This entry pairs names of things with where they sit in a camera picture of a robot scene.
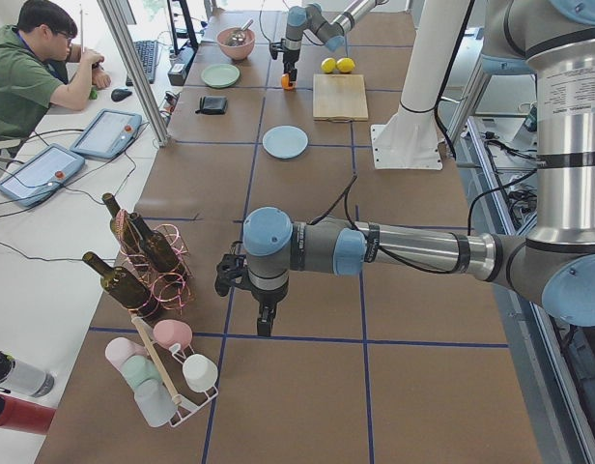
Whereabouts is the dark wine bottle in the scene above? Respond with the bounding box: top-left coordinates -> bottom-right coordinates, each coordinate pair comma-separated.
82,251 -> 157,317
128,213 -> 184,276
101,192 -> 139,254

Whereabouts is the white cup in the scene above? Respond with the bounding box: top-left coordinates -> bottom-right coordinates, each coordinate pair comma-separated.
183,354 -> 218,392

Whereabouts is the folded grey cloth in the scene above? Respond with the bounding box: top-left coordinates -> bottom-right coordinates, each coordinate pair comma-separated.
195,96 -> 228,115

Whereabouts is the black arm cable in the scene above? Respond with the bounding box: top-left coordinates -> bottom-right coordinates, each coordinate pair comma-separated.
306,173 -> 468,275

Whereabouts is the light green plate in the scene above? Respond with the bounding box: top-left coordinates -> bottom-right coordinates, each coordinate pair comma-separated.
201,64 -> 241,89

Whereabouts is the wooden rack handle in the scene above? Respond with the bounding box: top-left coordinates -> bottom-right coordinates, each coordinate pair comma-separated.
131,316 -> 182,405

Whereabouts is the yellow lemon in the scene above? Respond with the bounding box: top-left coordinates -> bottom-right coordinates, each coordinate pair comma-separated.
336,57 -> 355,73
320,57 -> 336,74

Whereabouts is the pink bowl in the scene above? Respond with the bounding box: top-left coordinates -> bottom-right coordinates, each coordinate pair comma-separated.
216,27 -> 255,61

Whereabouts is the light green cup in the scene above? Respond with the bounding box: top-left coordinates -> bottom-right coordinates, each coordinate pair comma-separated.
120,355 -> 162,391

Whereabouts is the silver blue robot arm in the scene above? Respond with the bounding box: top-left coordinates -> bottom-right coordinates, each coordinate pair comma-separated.
241,1 -> 595,336
269,0 -> 385,90

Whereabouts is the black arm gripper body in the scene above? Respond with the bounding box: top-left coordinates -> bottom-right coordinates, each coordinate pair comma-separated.
251,284 -> 288,319

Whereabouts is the copper wire bottle rack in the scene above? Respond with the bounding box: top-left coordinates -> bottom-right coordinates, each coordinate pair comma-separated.
109,208 -> 193,315

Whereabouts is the aluminium frame post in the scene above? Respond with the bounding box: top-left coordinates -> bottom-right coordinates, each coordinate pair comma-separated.
98,0 -> 169,147

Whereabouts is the black desktop box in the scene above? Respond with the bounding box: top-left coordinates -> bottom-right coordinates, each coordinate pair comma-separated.
167,45 -> 195,87

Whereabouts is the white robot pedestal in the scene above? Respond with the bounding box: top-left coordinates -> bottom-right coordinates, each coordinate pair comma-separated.
371,0 -> 473,170

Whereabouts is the black keyboard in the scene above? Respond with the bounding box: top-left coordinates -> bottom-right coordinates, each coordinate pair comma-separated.
133,40 -> 159,84

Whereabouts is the pink cup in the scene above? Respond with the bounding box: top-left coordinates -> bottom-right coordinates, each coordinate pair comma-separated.
104,337 -> 148,371
153,319 -> 193,349

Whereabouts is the grey blue cup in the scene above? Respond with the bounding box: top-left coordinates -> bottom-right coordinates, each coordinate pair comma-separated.
134,379 -> 178,427

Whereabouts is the blue teach pendant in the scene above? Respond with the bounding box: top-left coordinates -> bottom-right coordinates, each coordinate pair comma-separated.
0,144 -> 85,207
71,108 -> 142,160

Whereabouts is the white wire cup rack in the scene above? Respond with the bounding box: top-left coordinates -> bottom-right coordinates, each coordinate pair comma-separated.
155,342 -> 218,428

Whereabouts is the bamboo cutting board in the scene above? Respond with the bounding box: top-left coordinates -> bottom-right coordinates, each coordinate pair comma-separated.
313,73 -> 369,121

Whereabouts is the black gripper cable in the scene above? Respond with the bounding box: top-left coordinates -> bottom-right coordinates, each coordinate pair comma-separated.
257,0 -> 327,49

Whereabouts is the black computer mouse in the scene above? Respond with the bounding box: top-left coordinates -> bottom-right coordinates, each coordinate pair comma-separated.
110,88 -> 132,102

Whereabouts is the grey water bottle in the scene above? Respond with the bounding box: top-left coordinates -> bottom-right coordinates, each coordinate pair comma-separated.
0,351 -> 55,397

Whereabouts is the red thermos bottle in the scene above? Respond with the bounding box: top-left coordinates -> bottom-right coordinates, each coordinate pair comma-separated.
0,394 -> 56,435

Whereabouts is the light blue plate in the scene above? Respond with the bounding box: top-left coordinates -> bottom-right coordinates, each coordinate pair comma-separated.
262,126 -> 308,160

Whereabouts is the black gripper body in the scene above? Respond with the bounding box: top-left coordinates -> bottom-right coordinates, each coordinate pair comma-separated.
283,48 -> 298,75

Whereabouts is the orange mandarin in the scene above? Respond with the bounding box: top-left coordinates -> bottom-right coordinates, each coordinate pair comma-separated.
281,73 -> 296,91

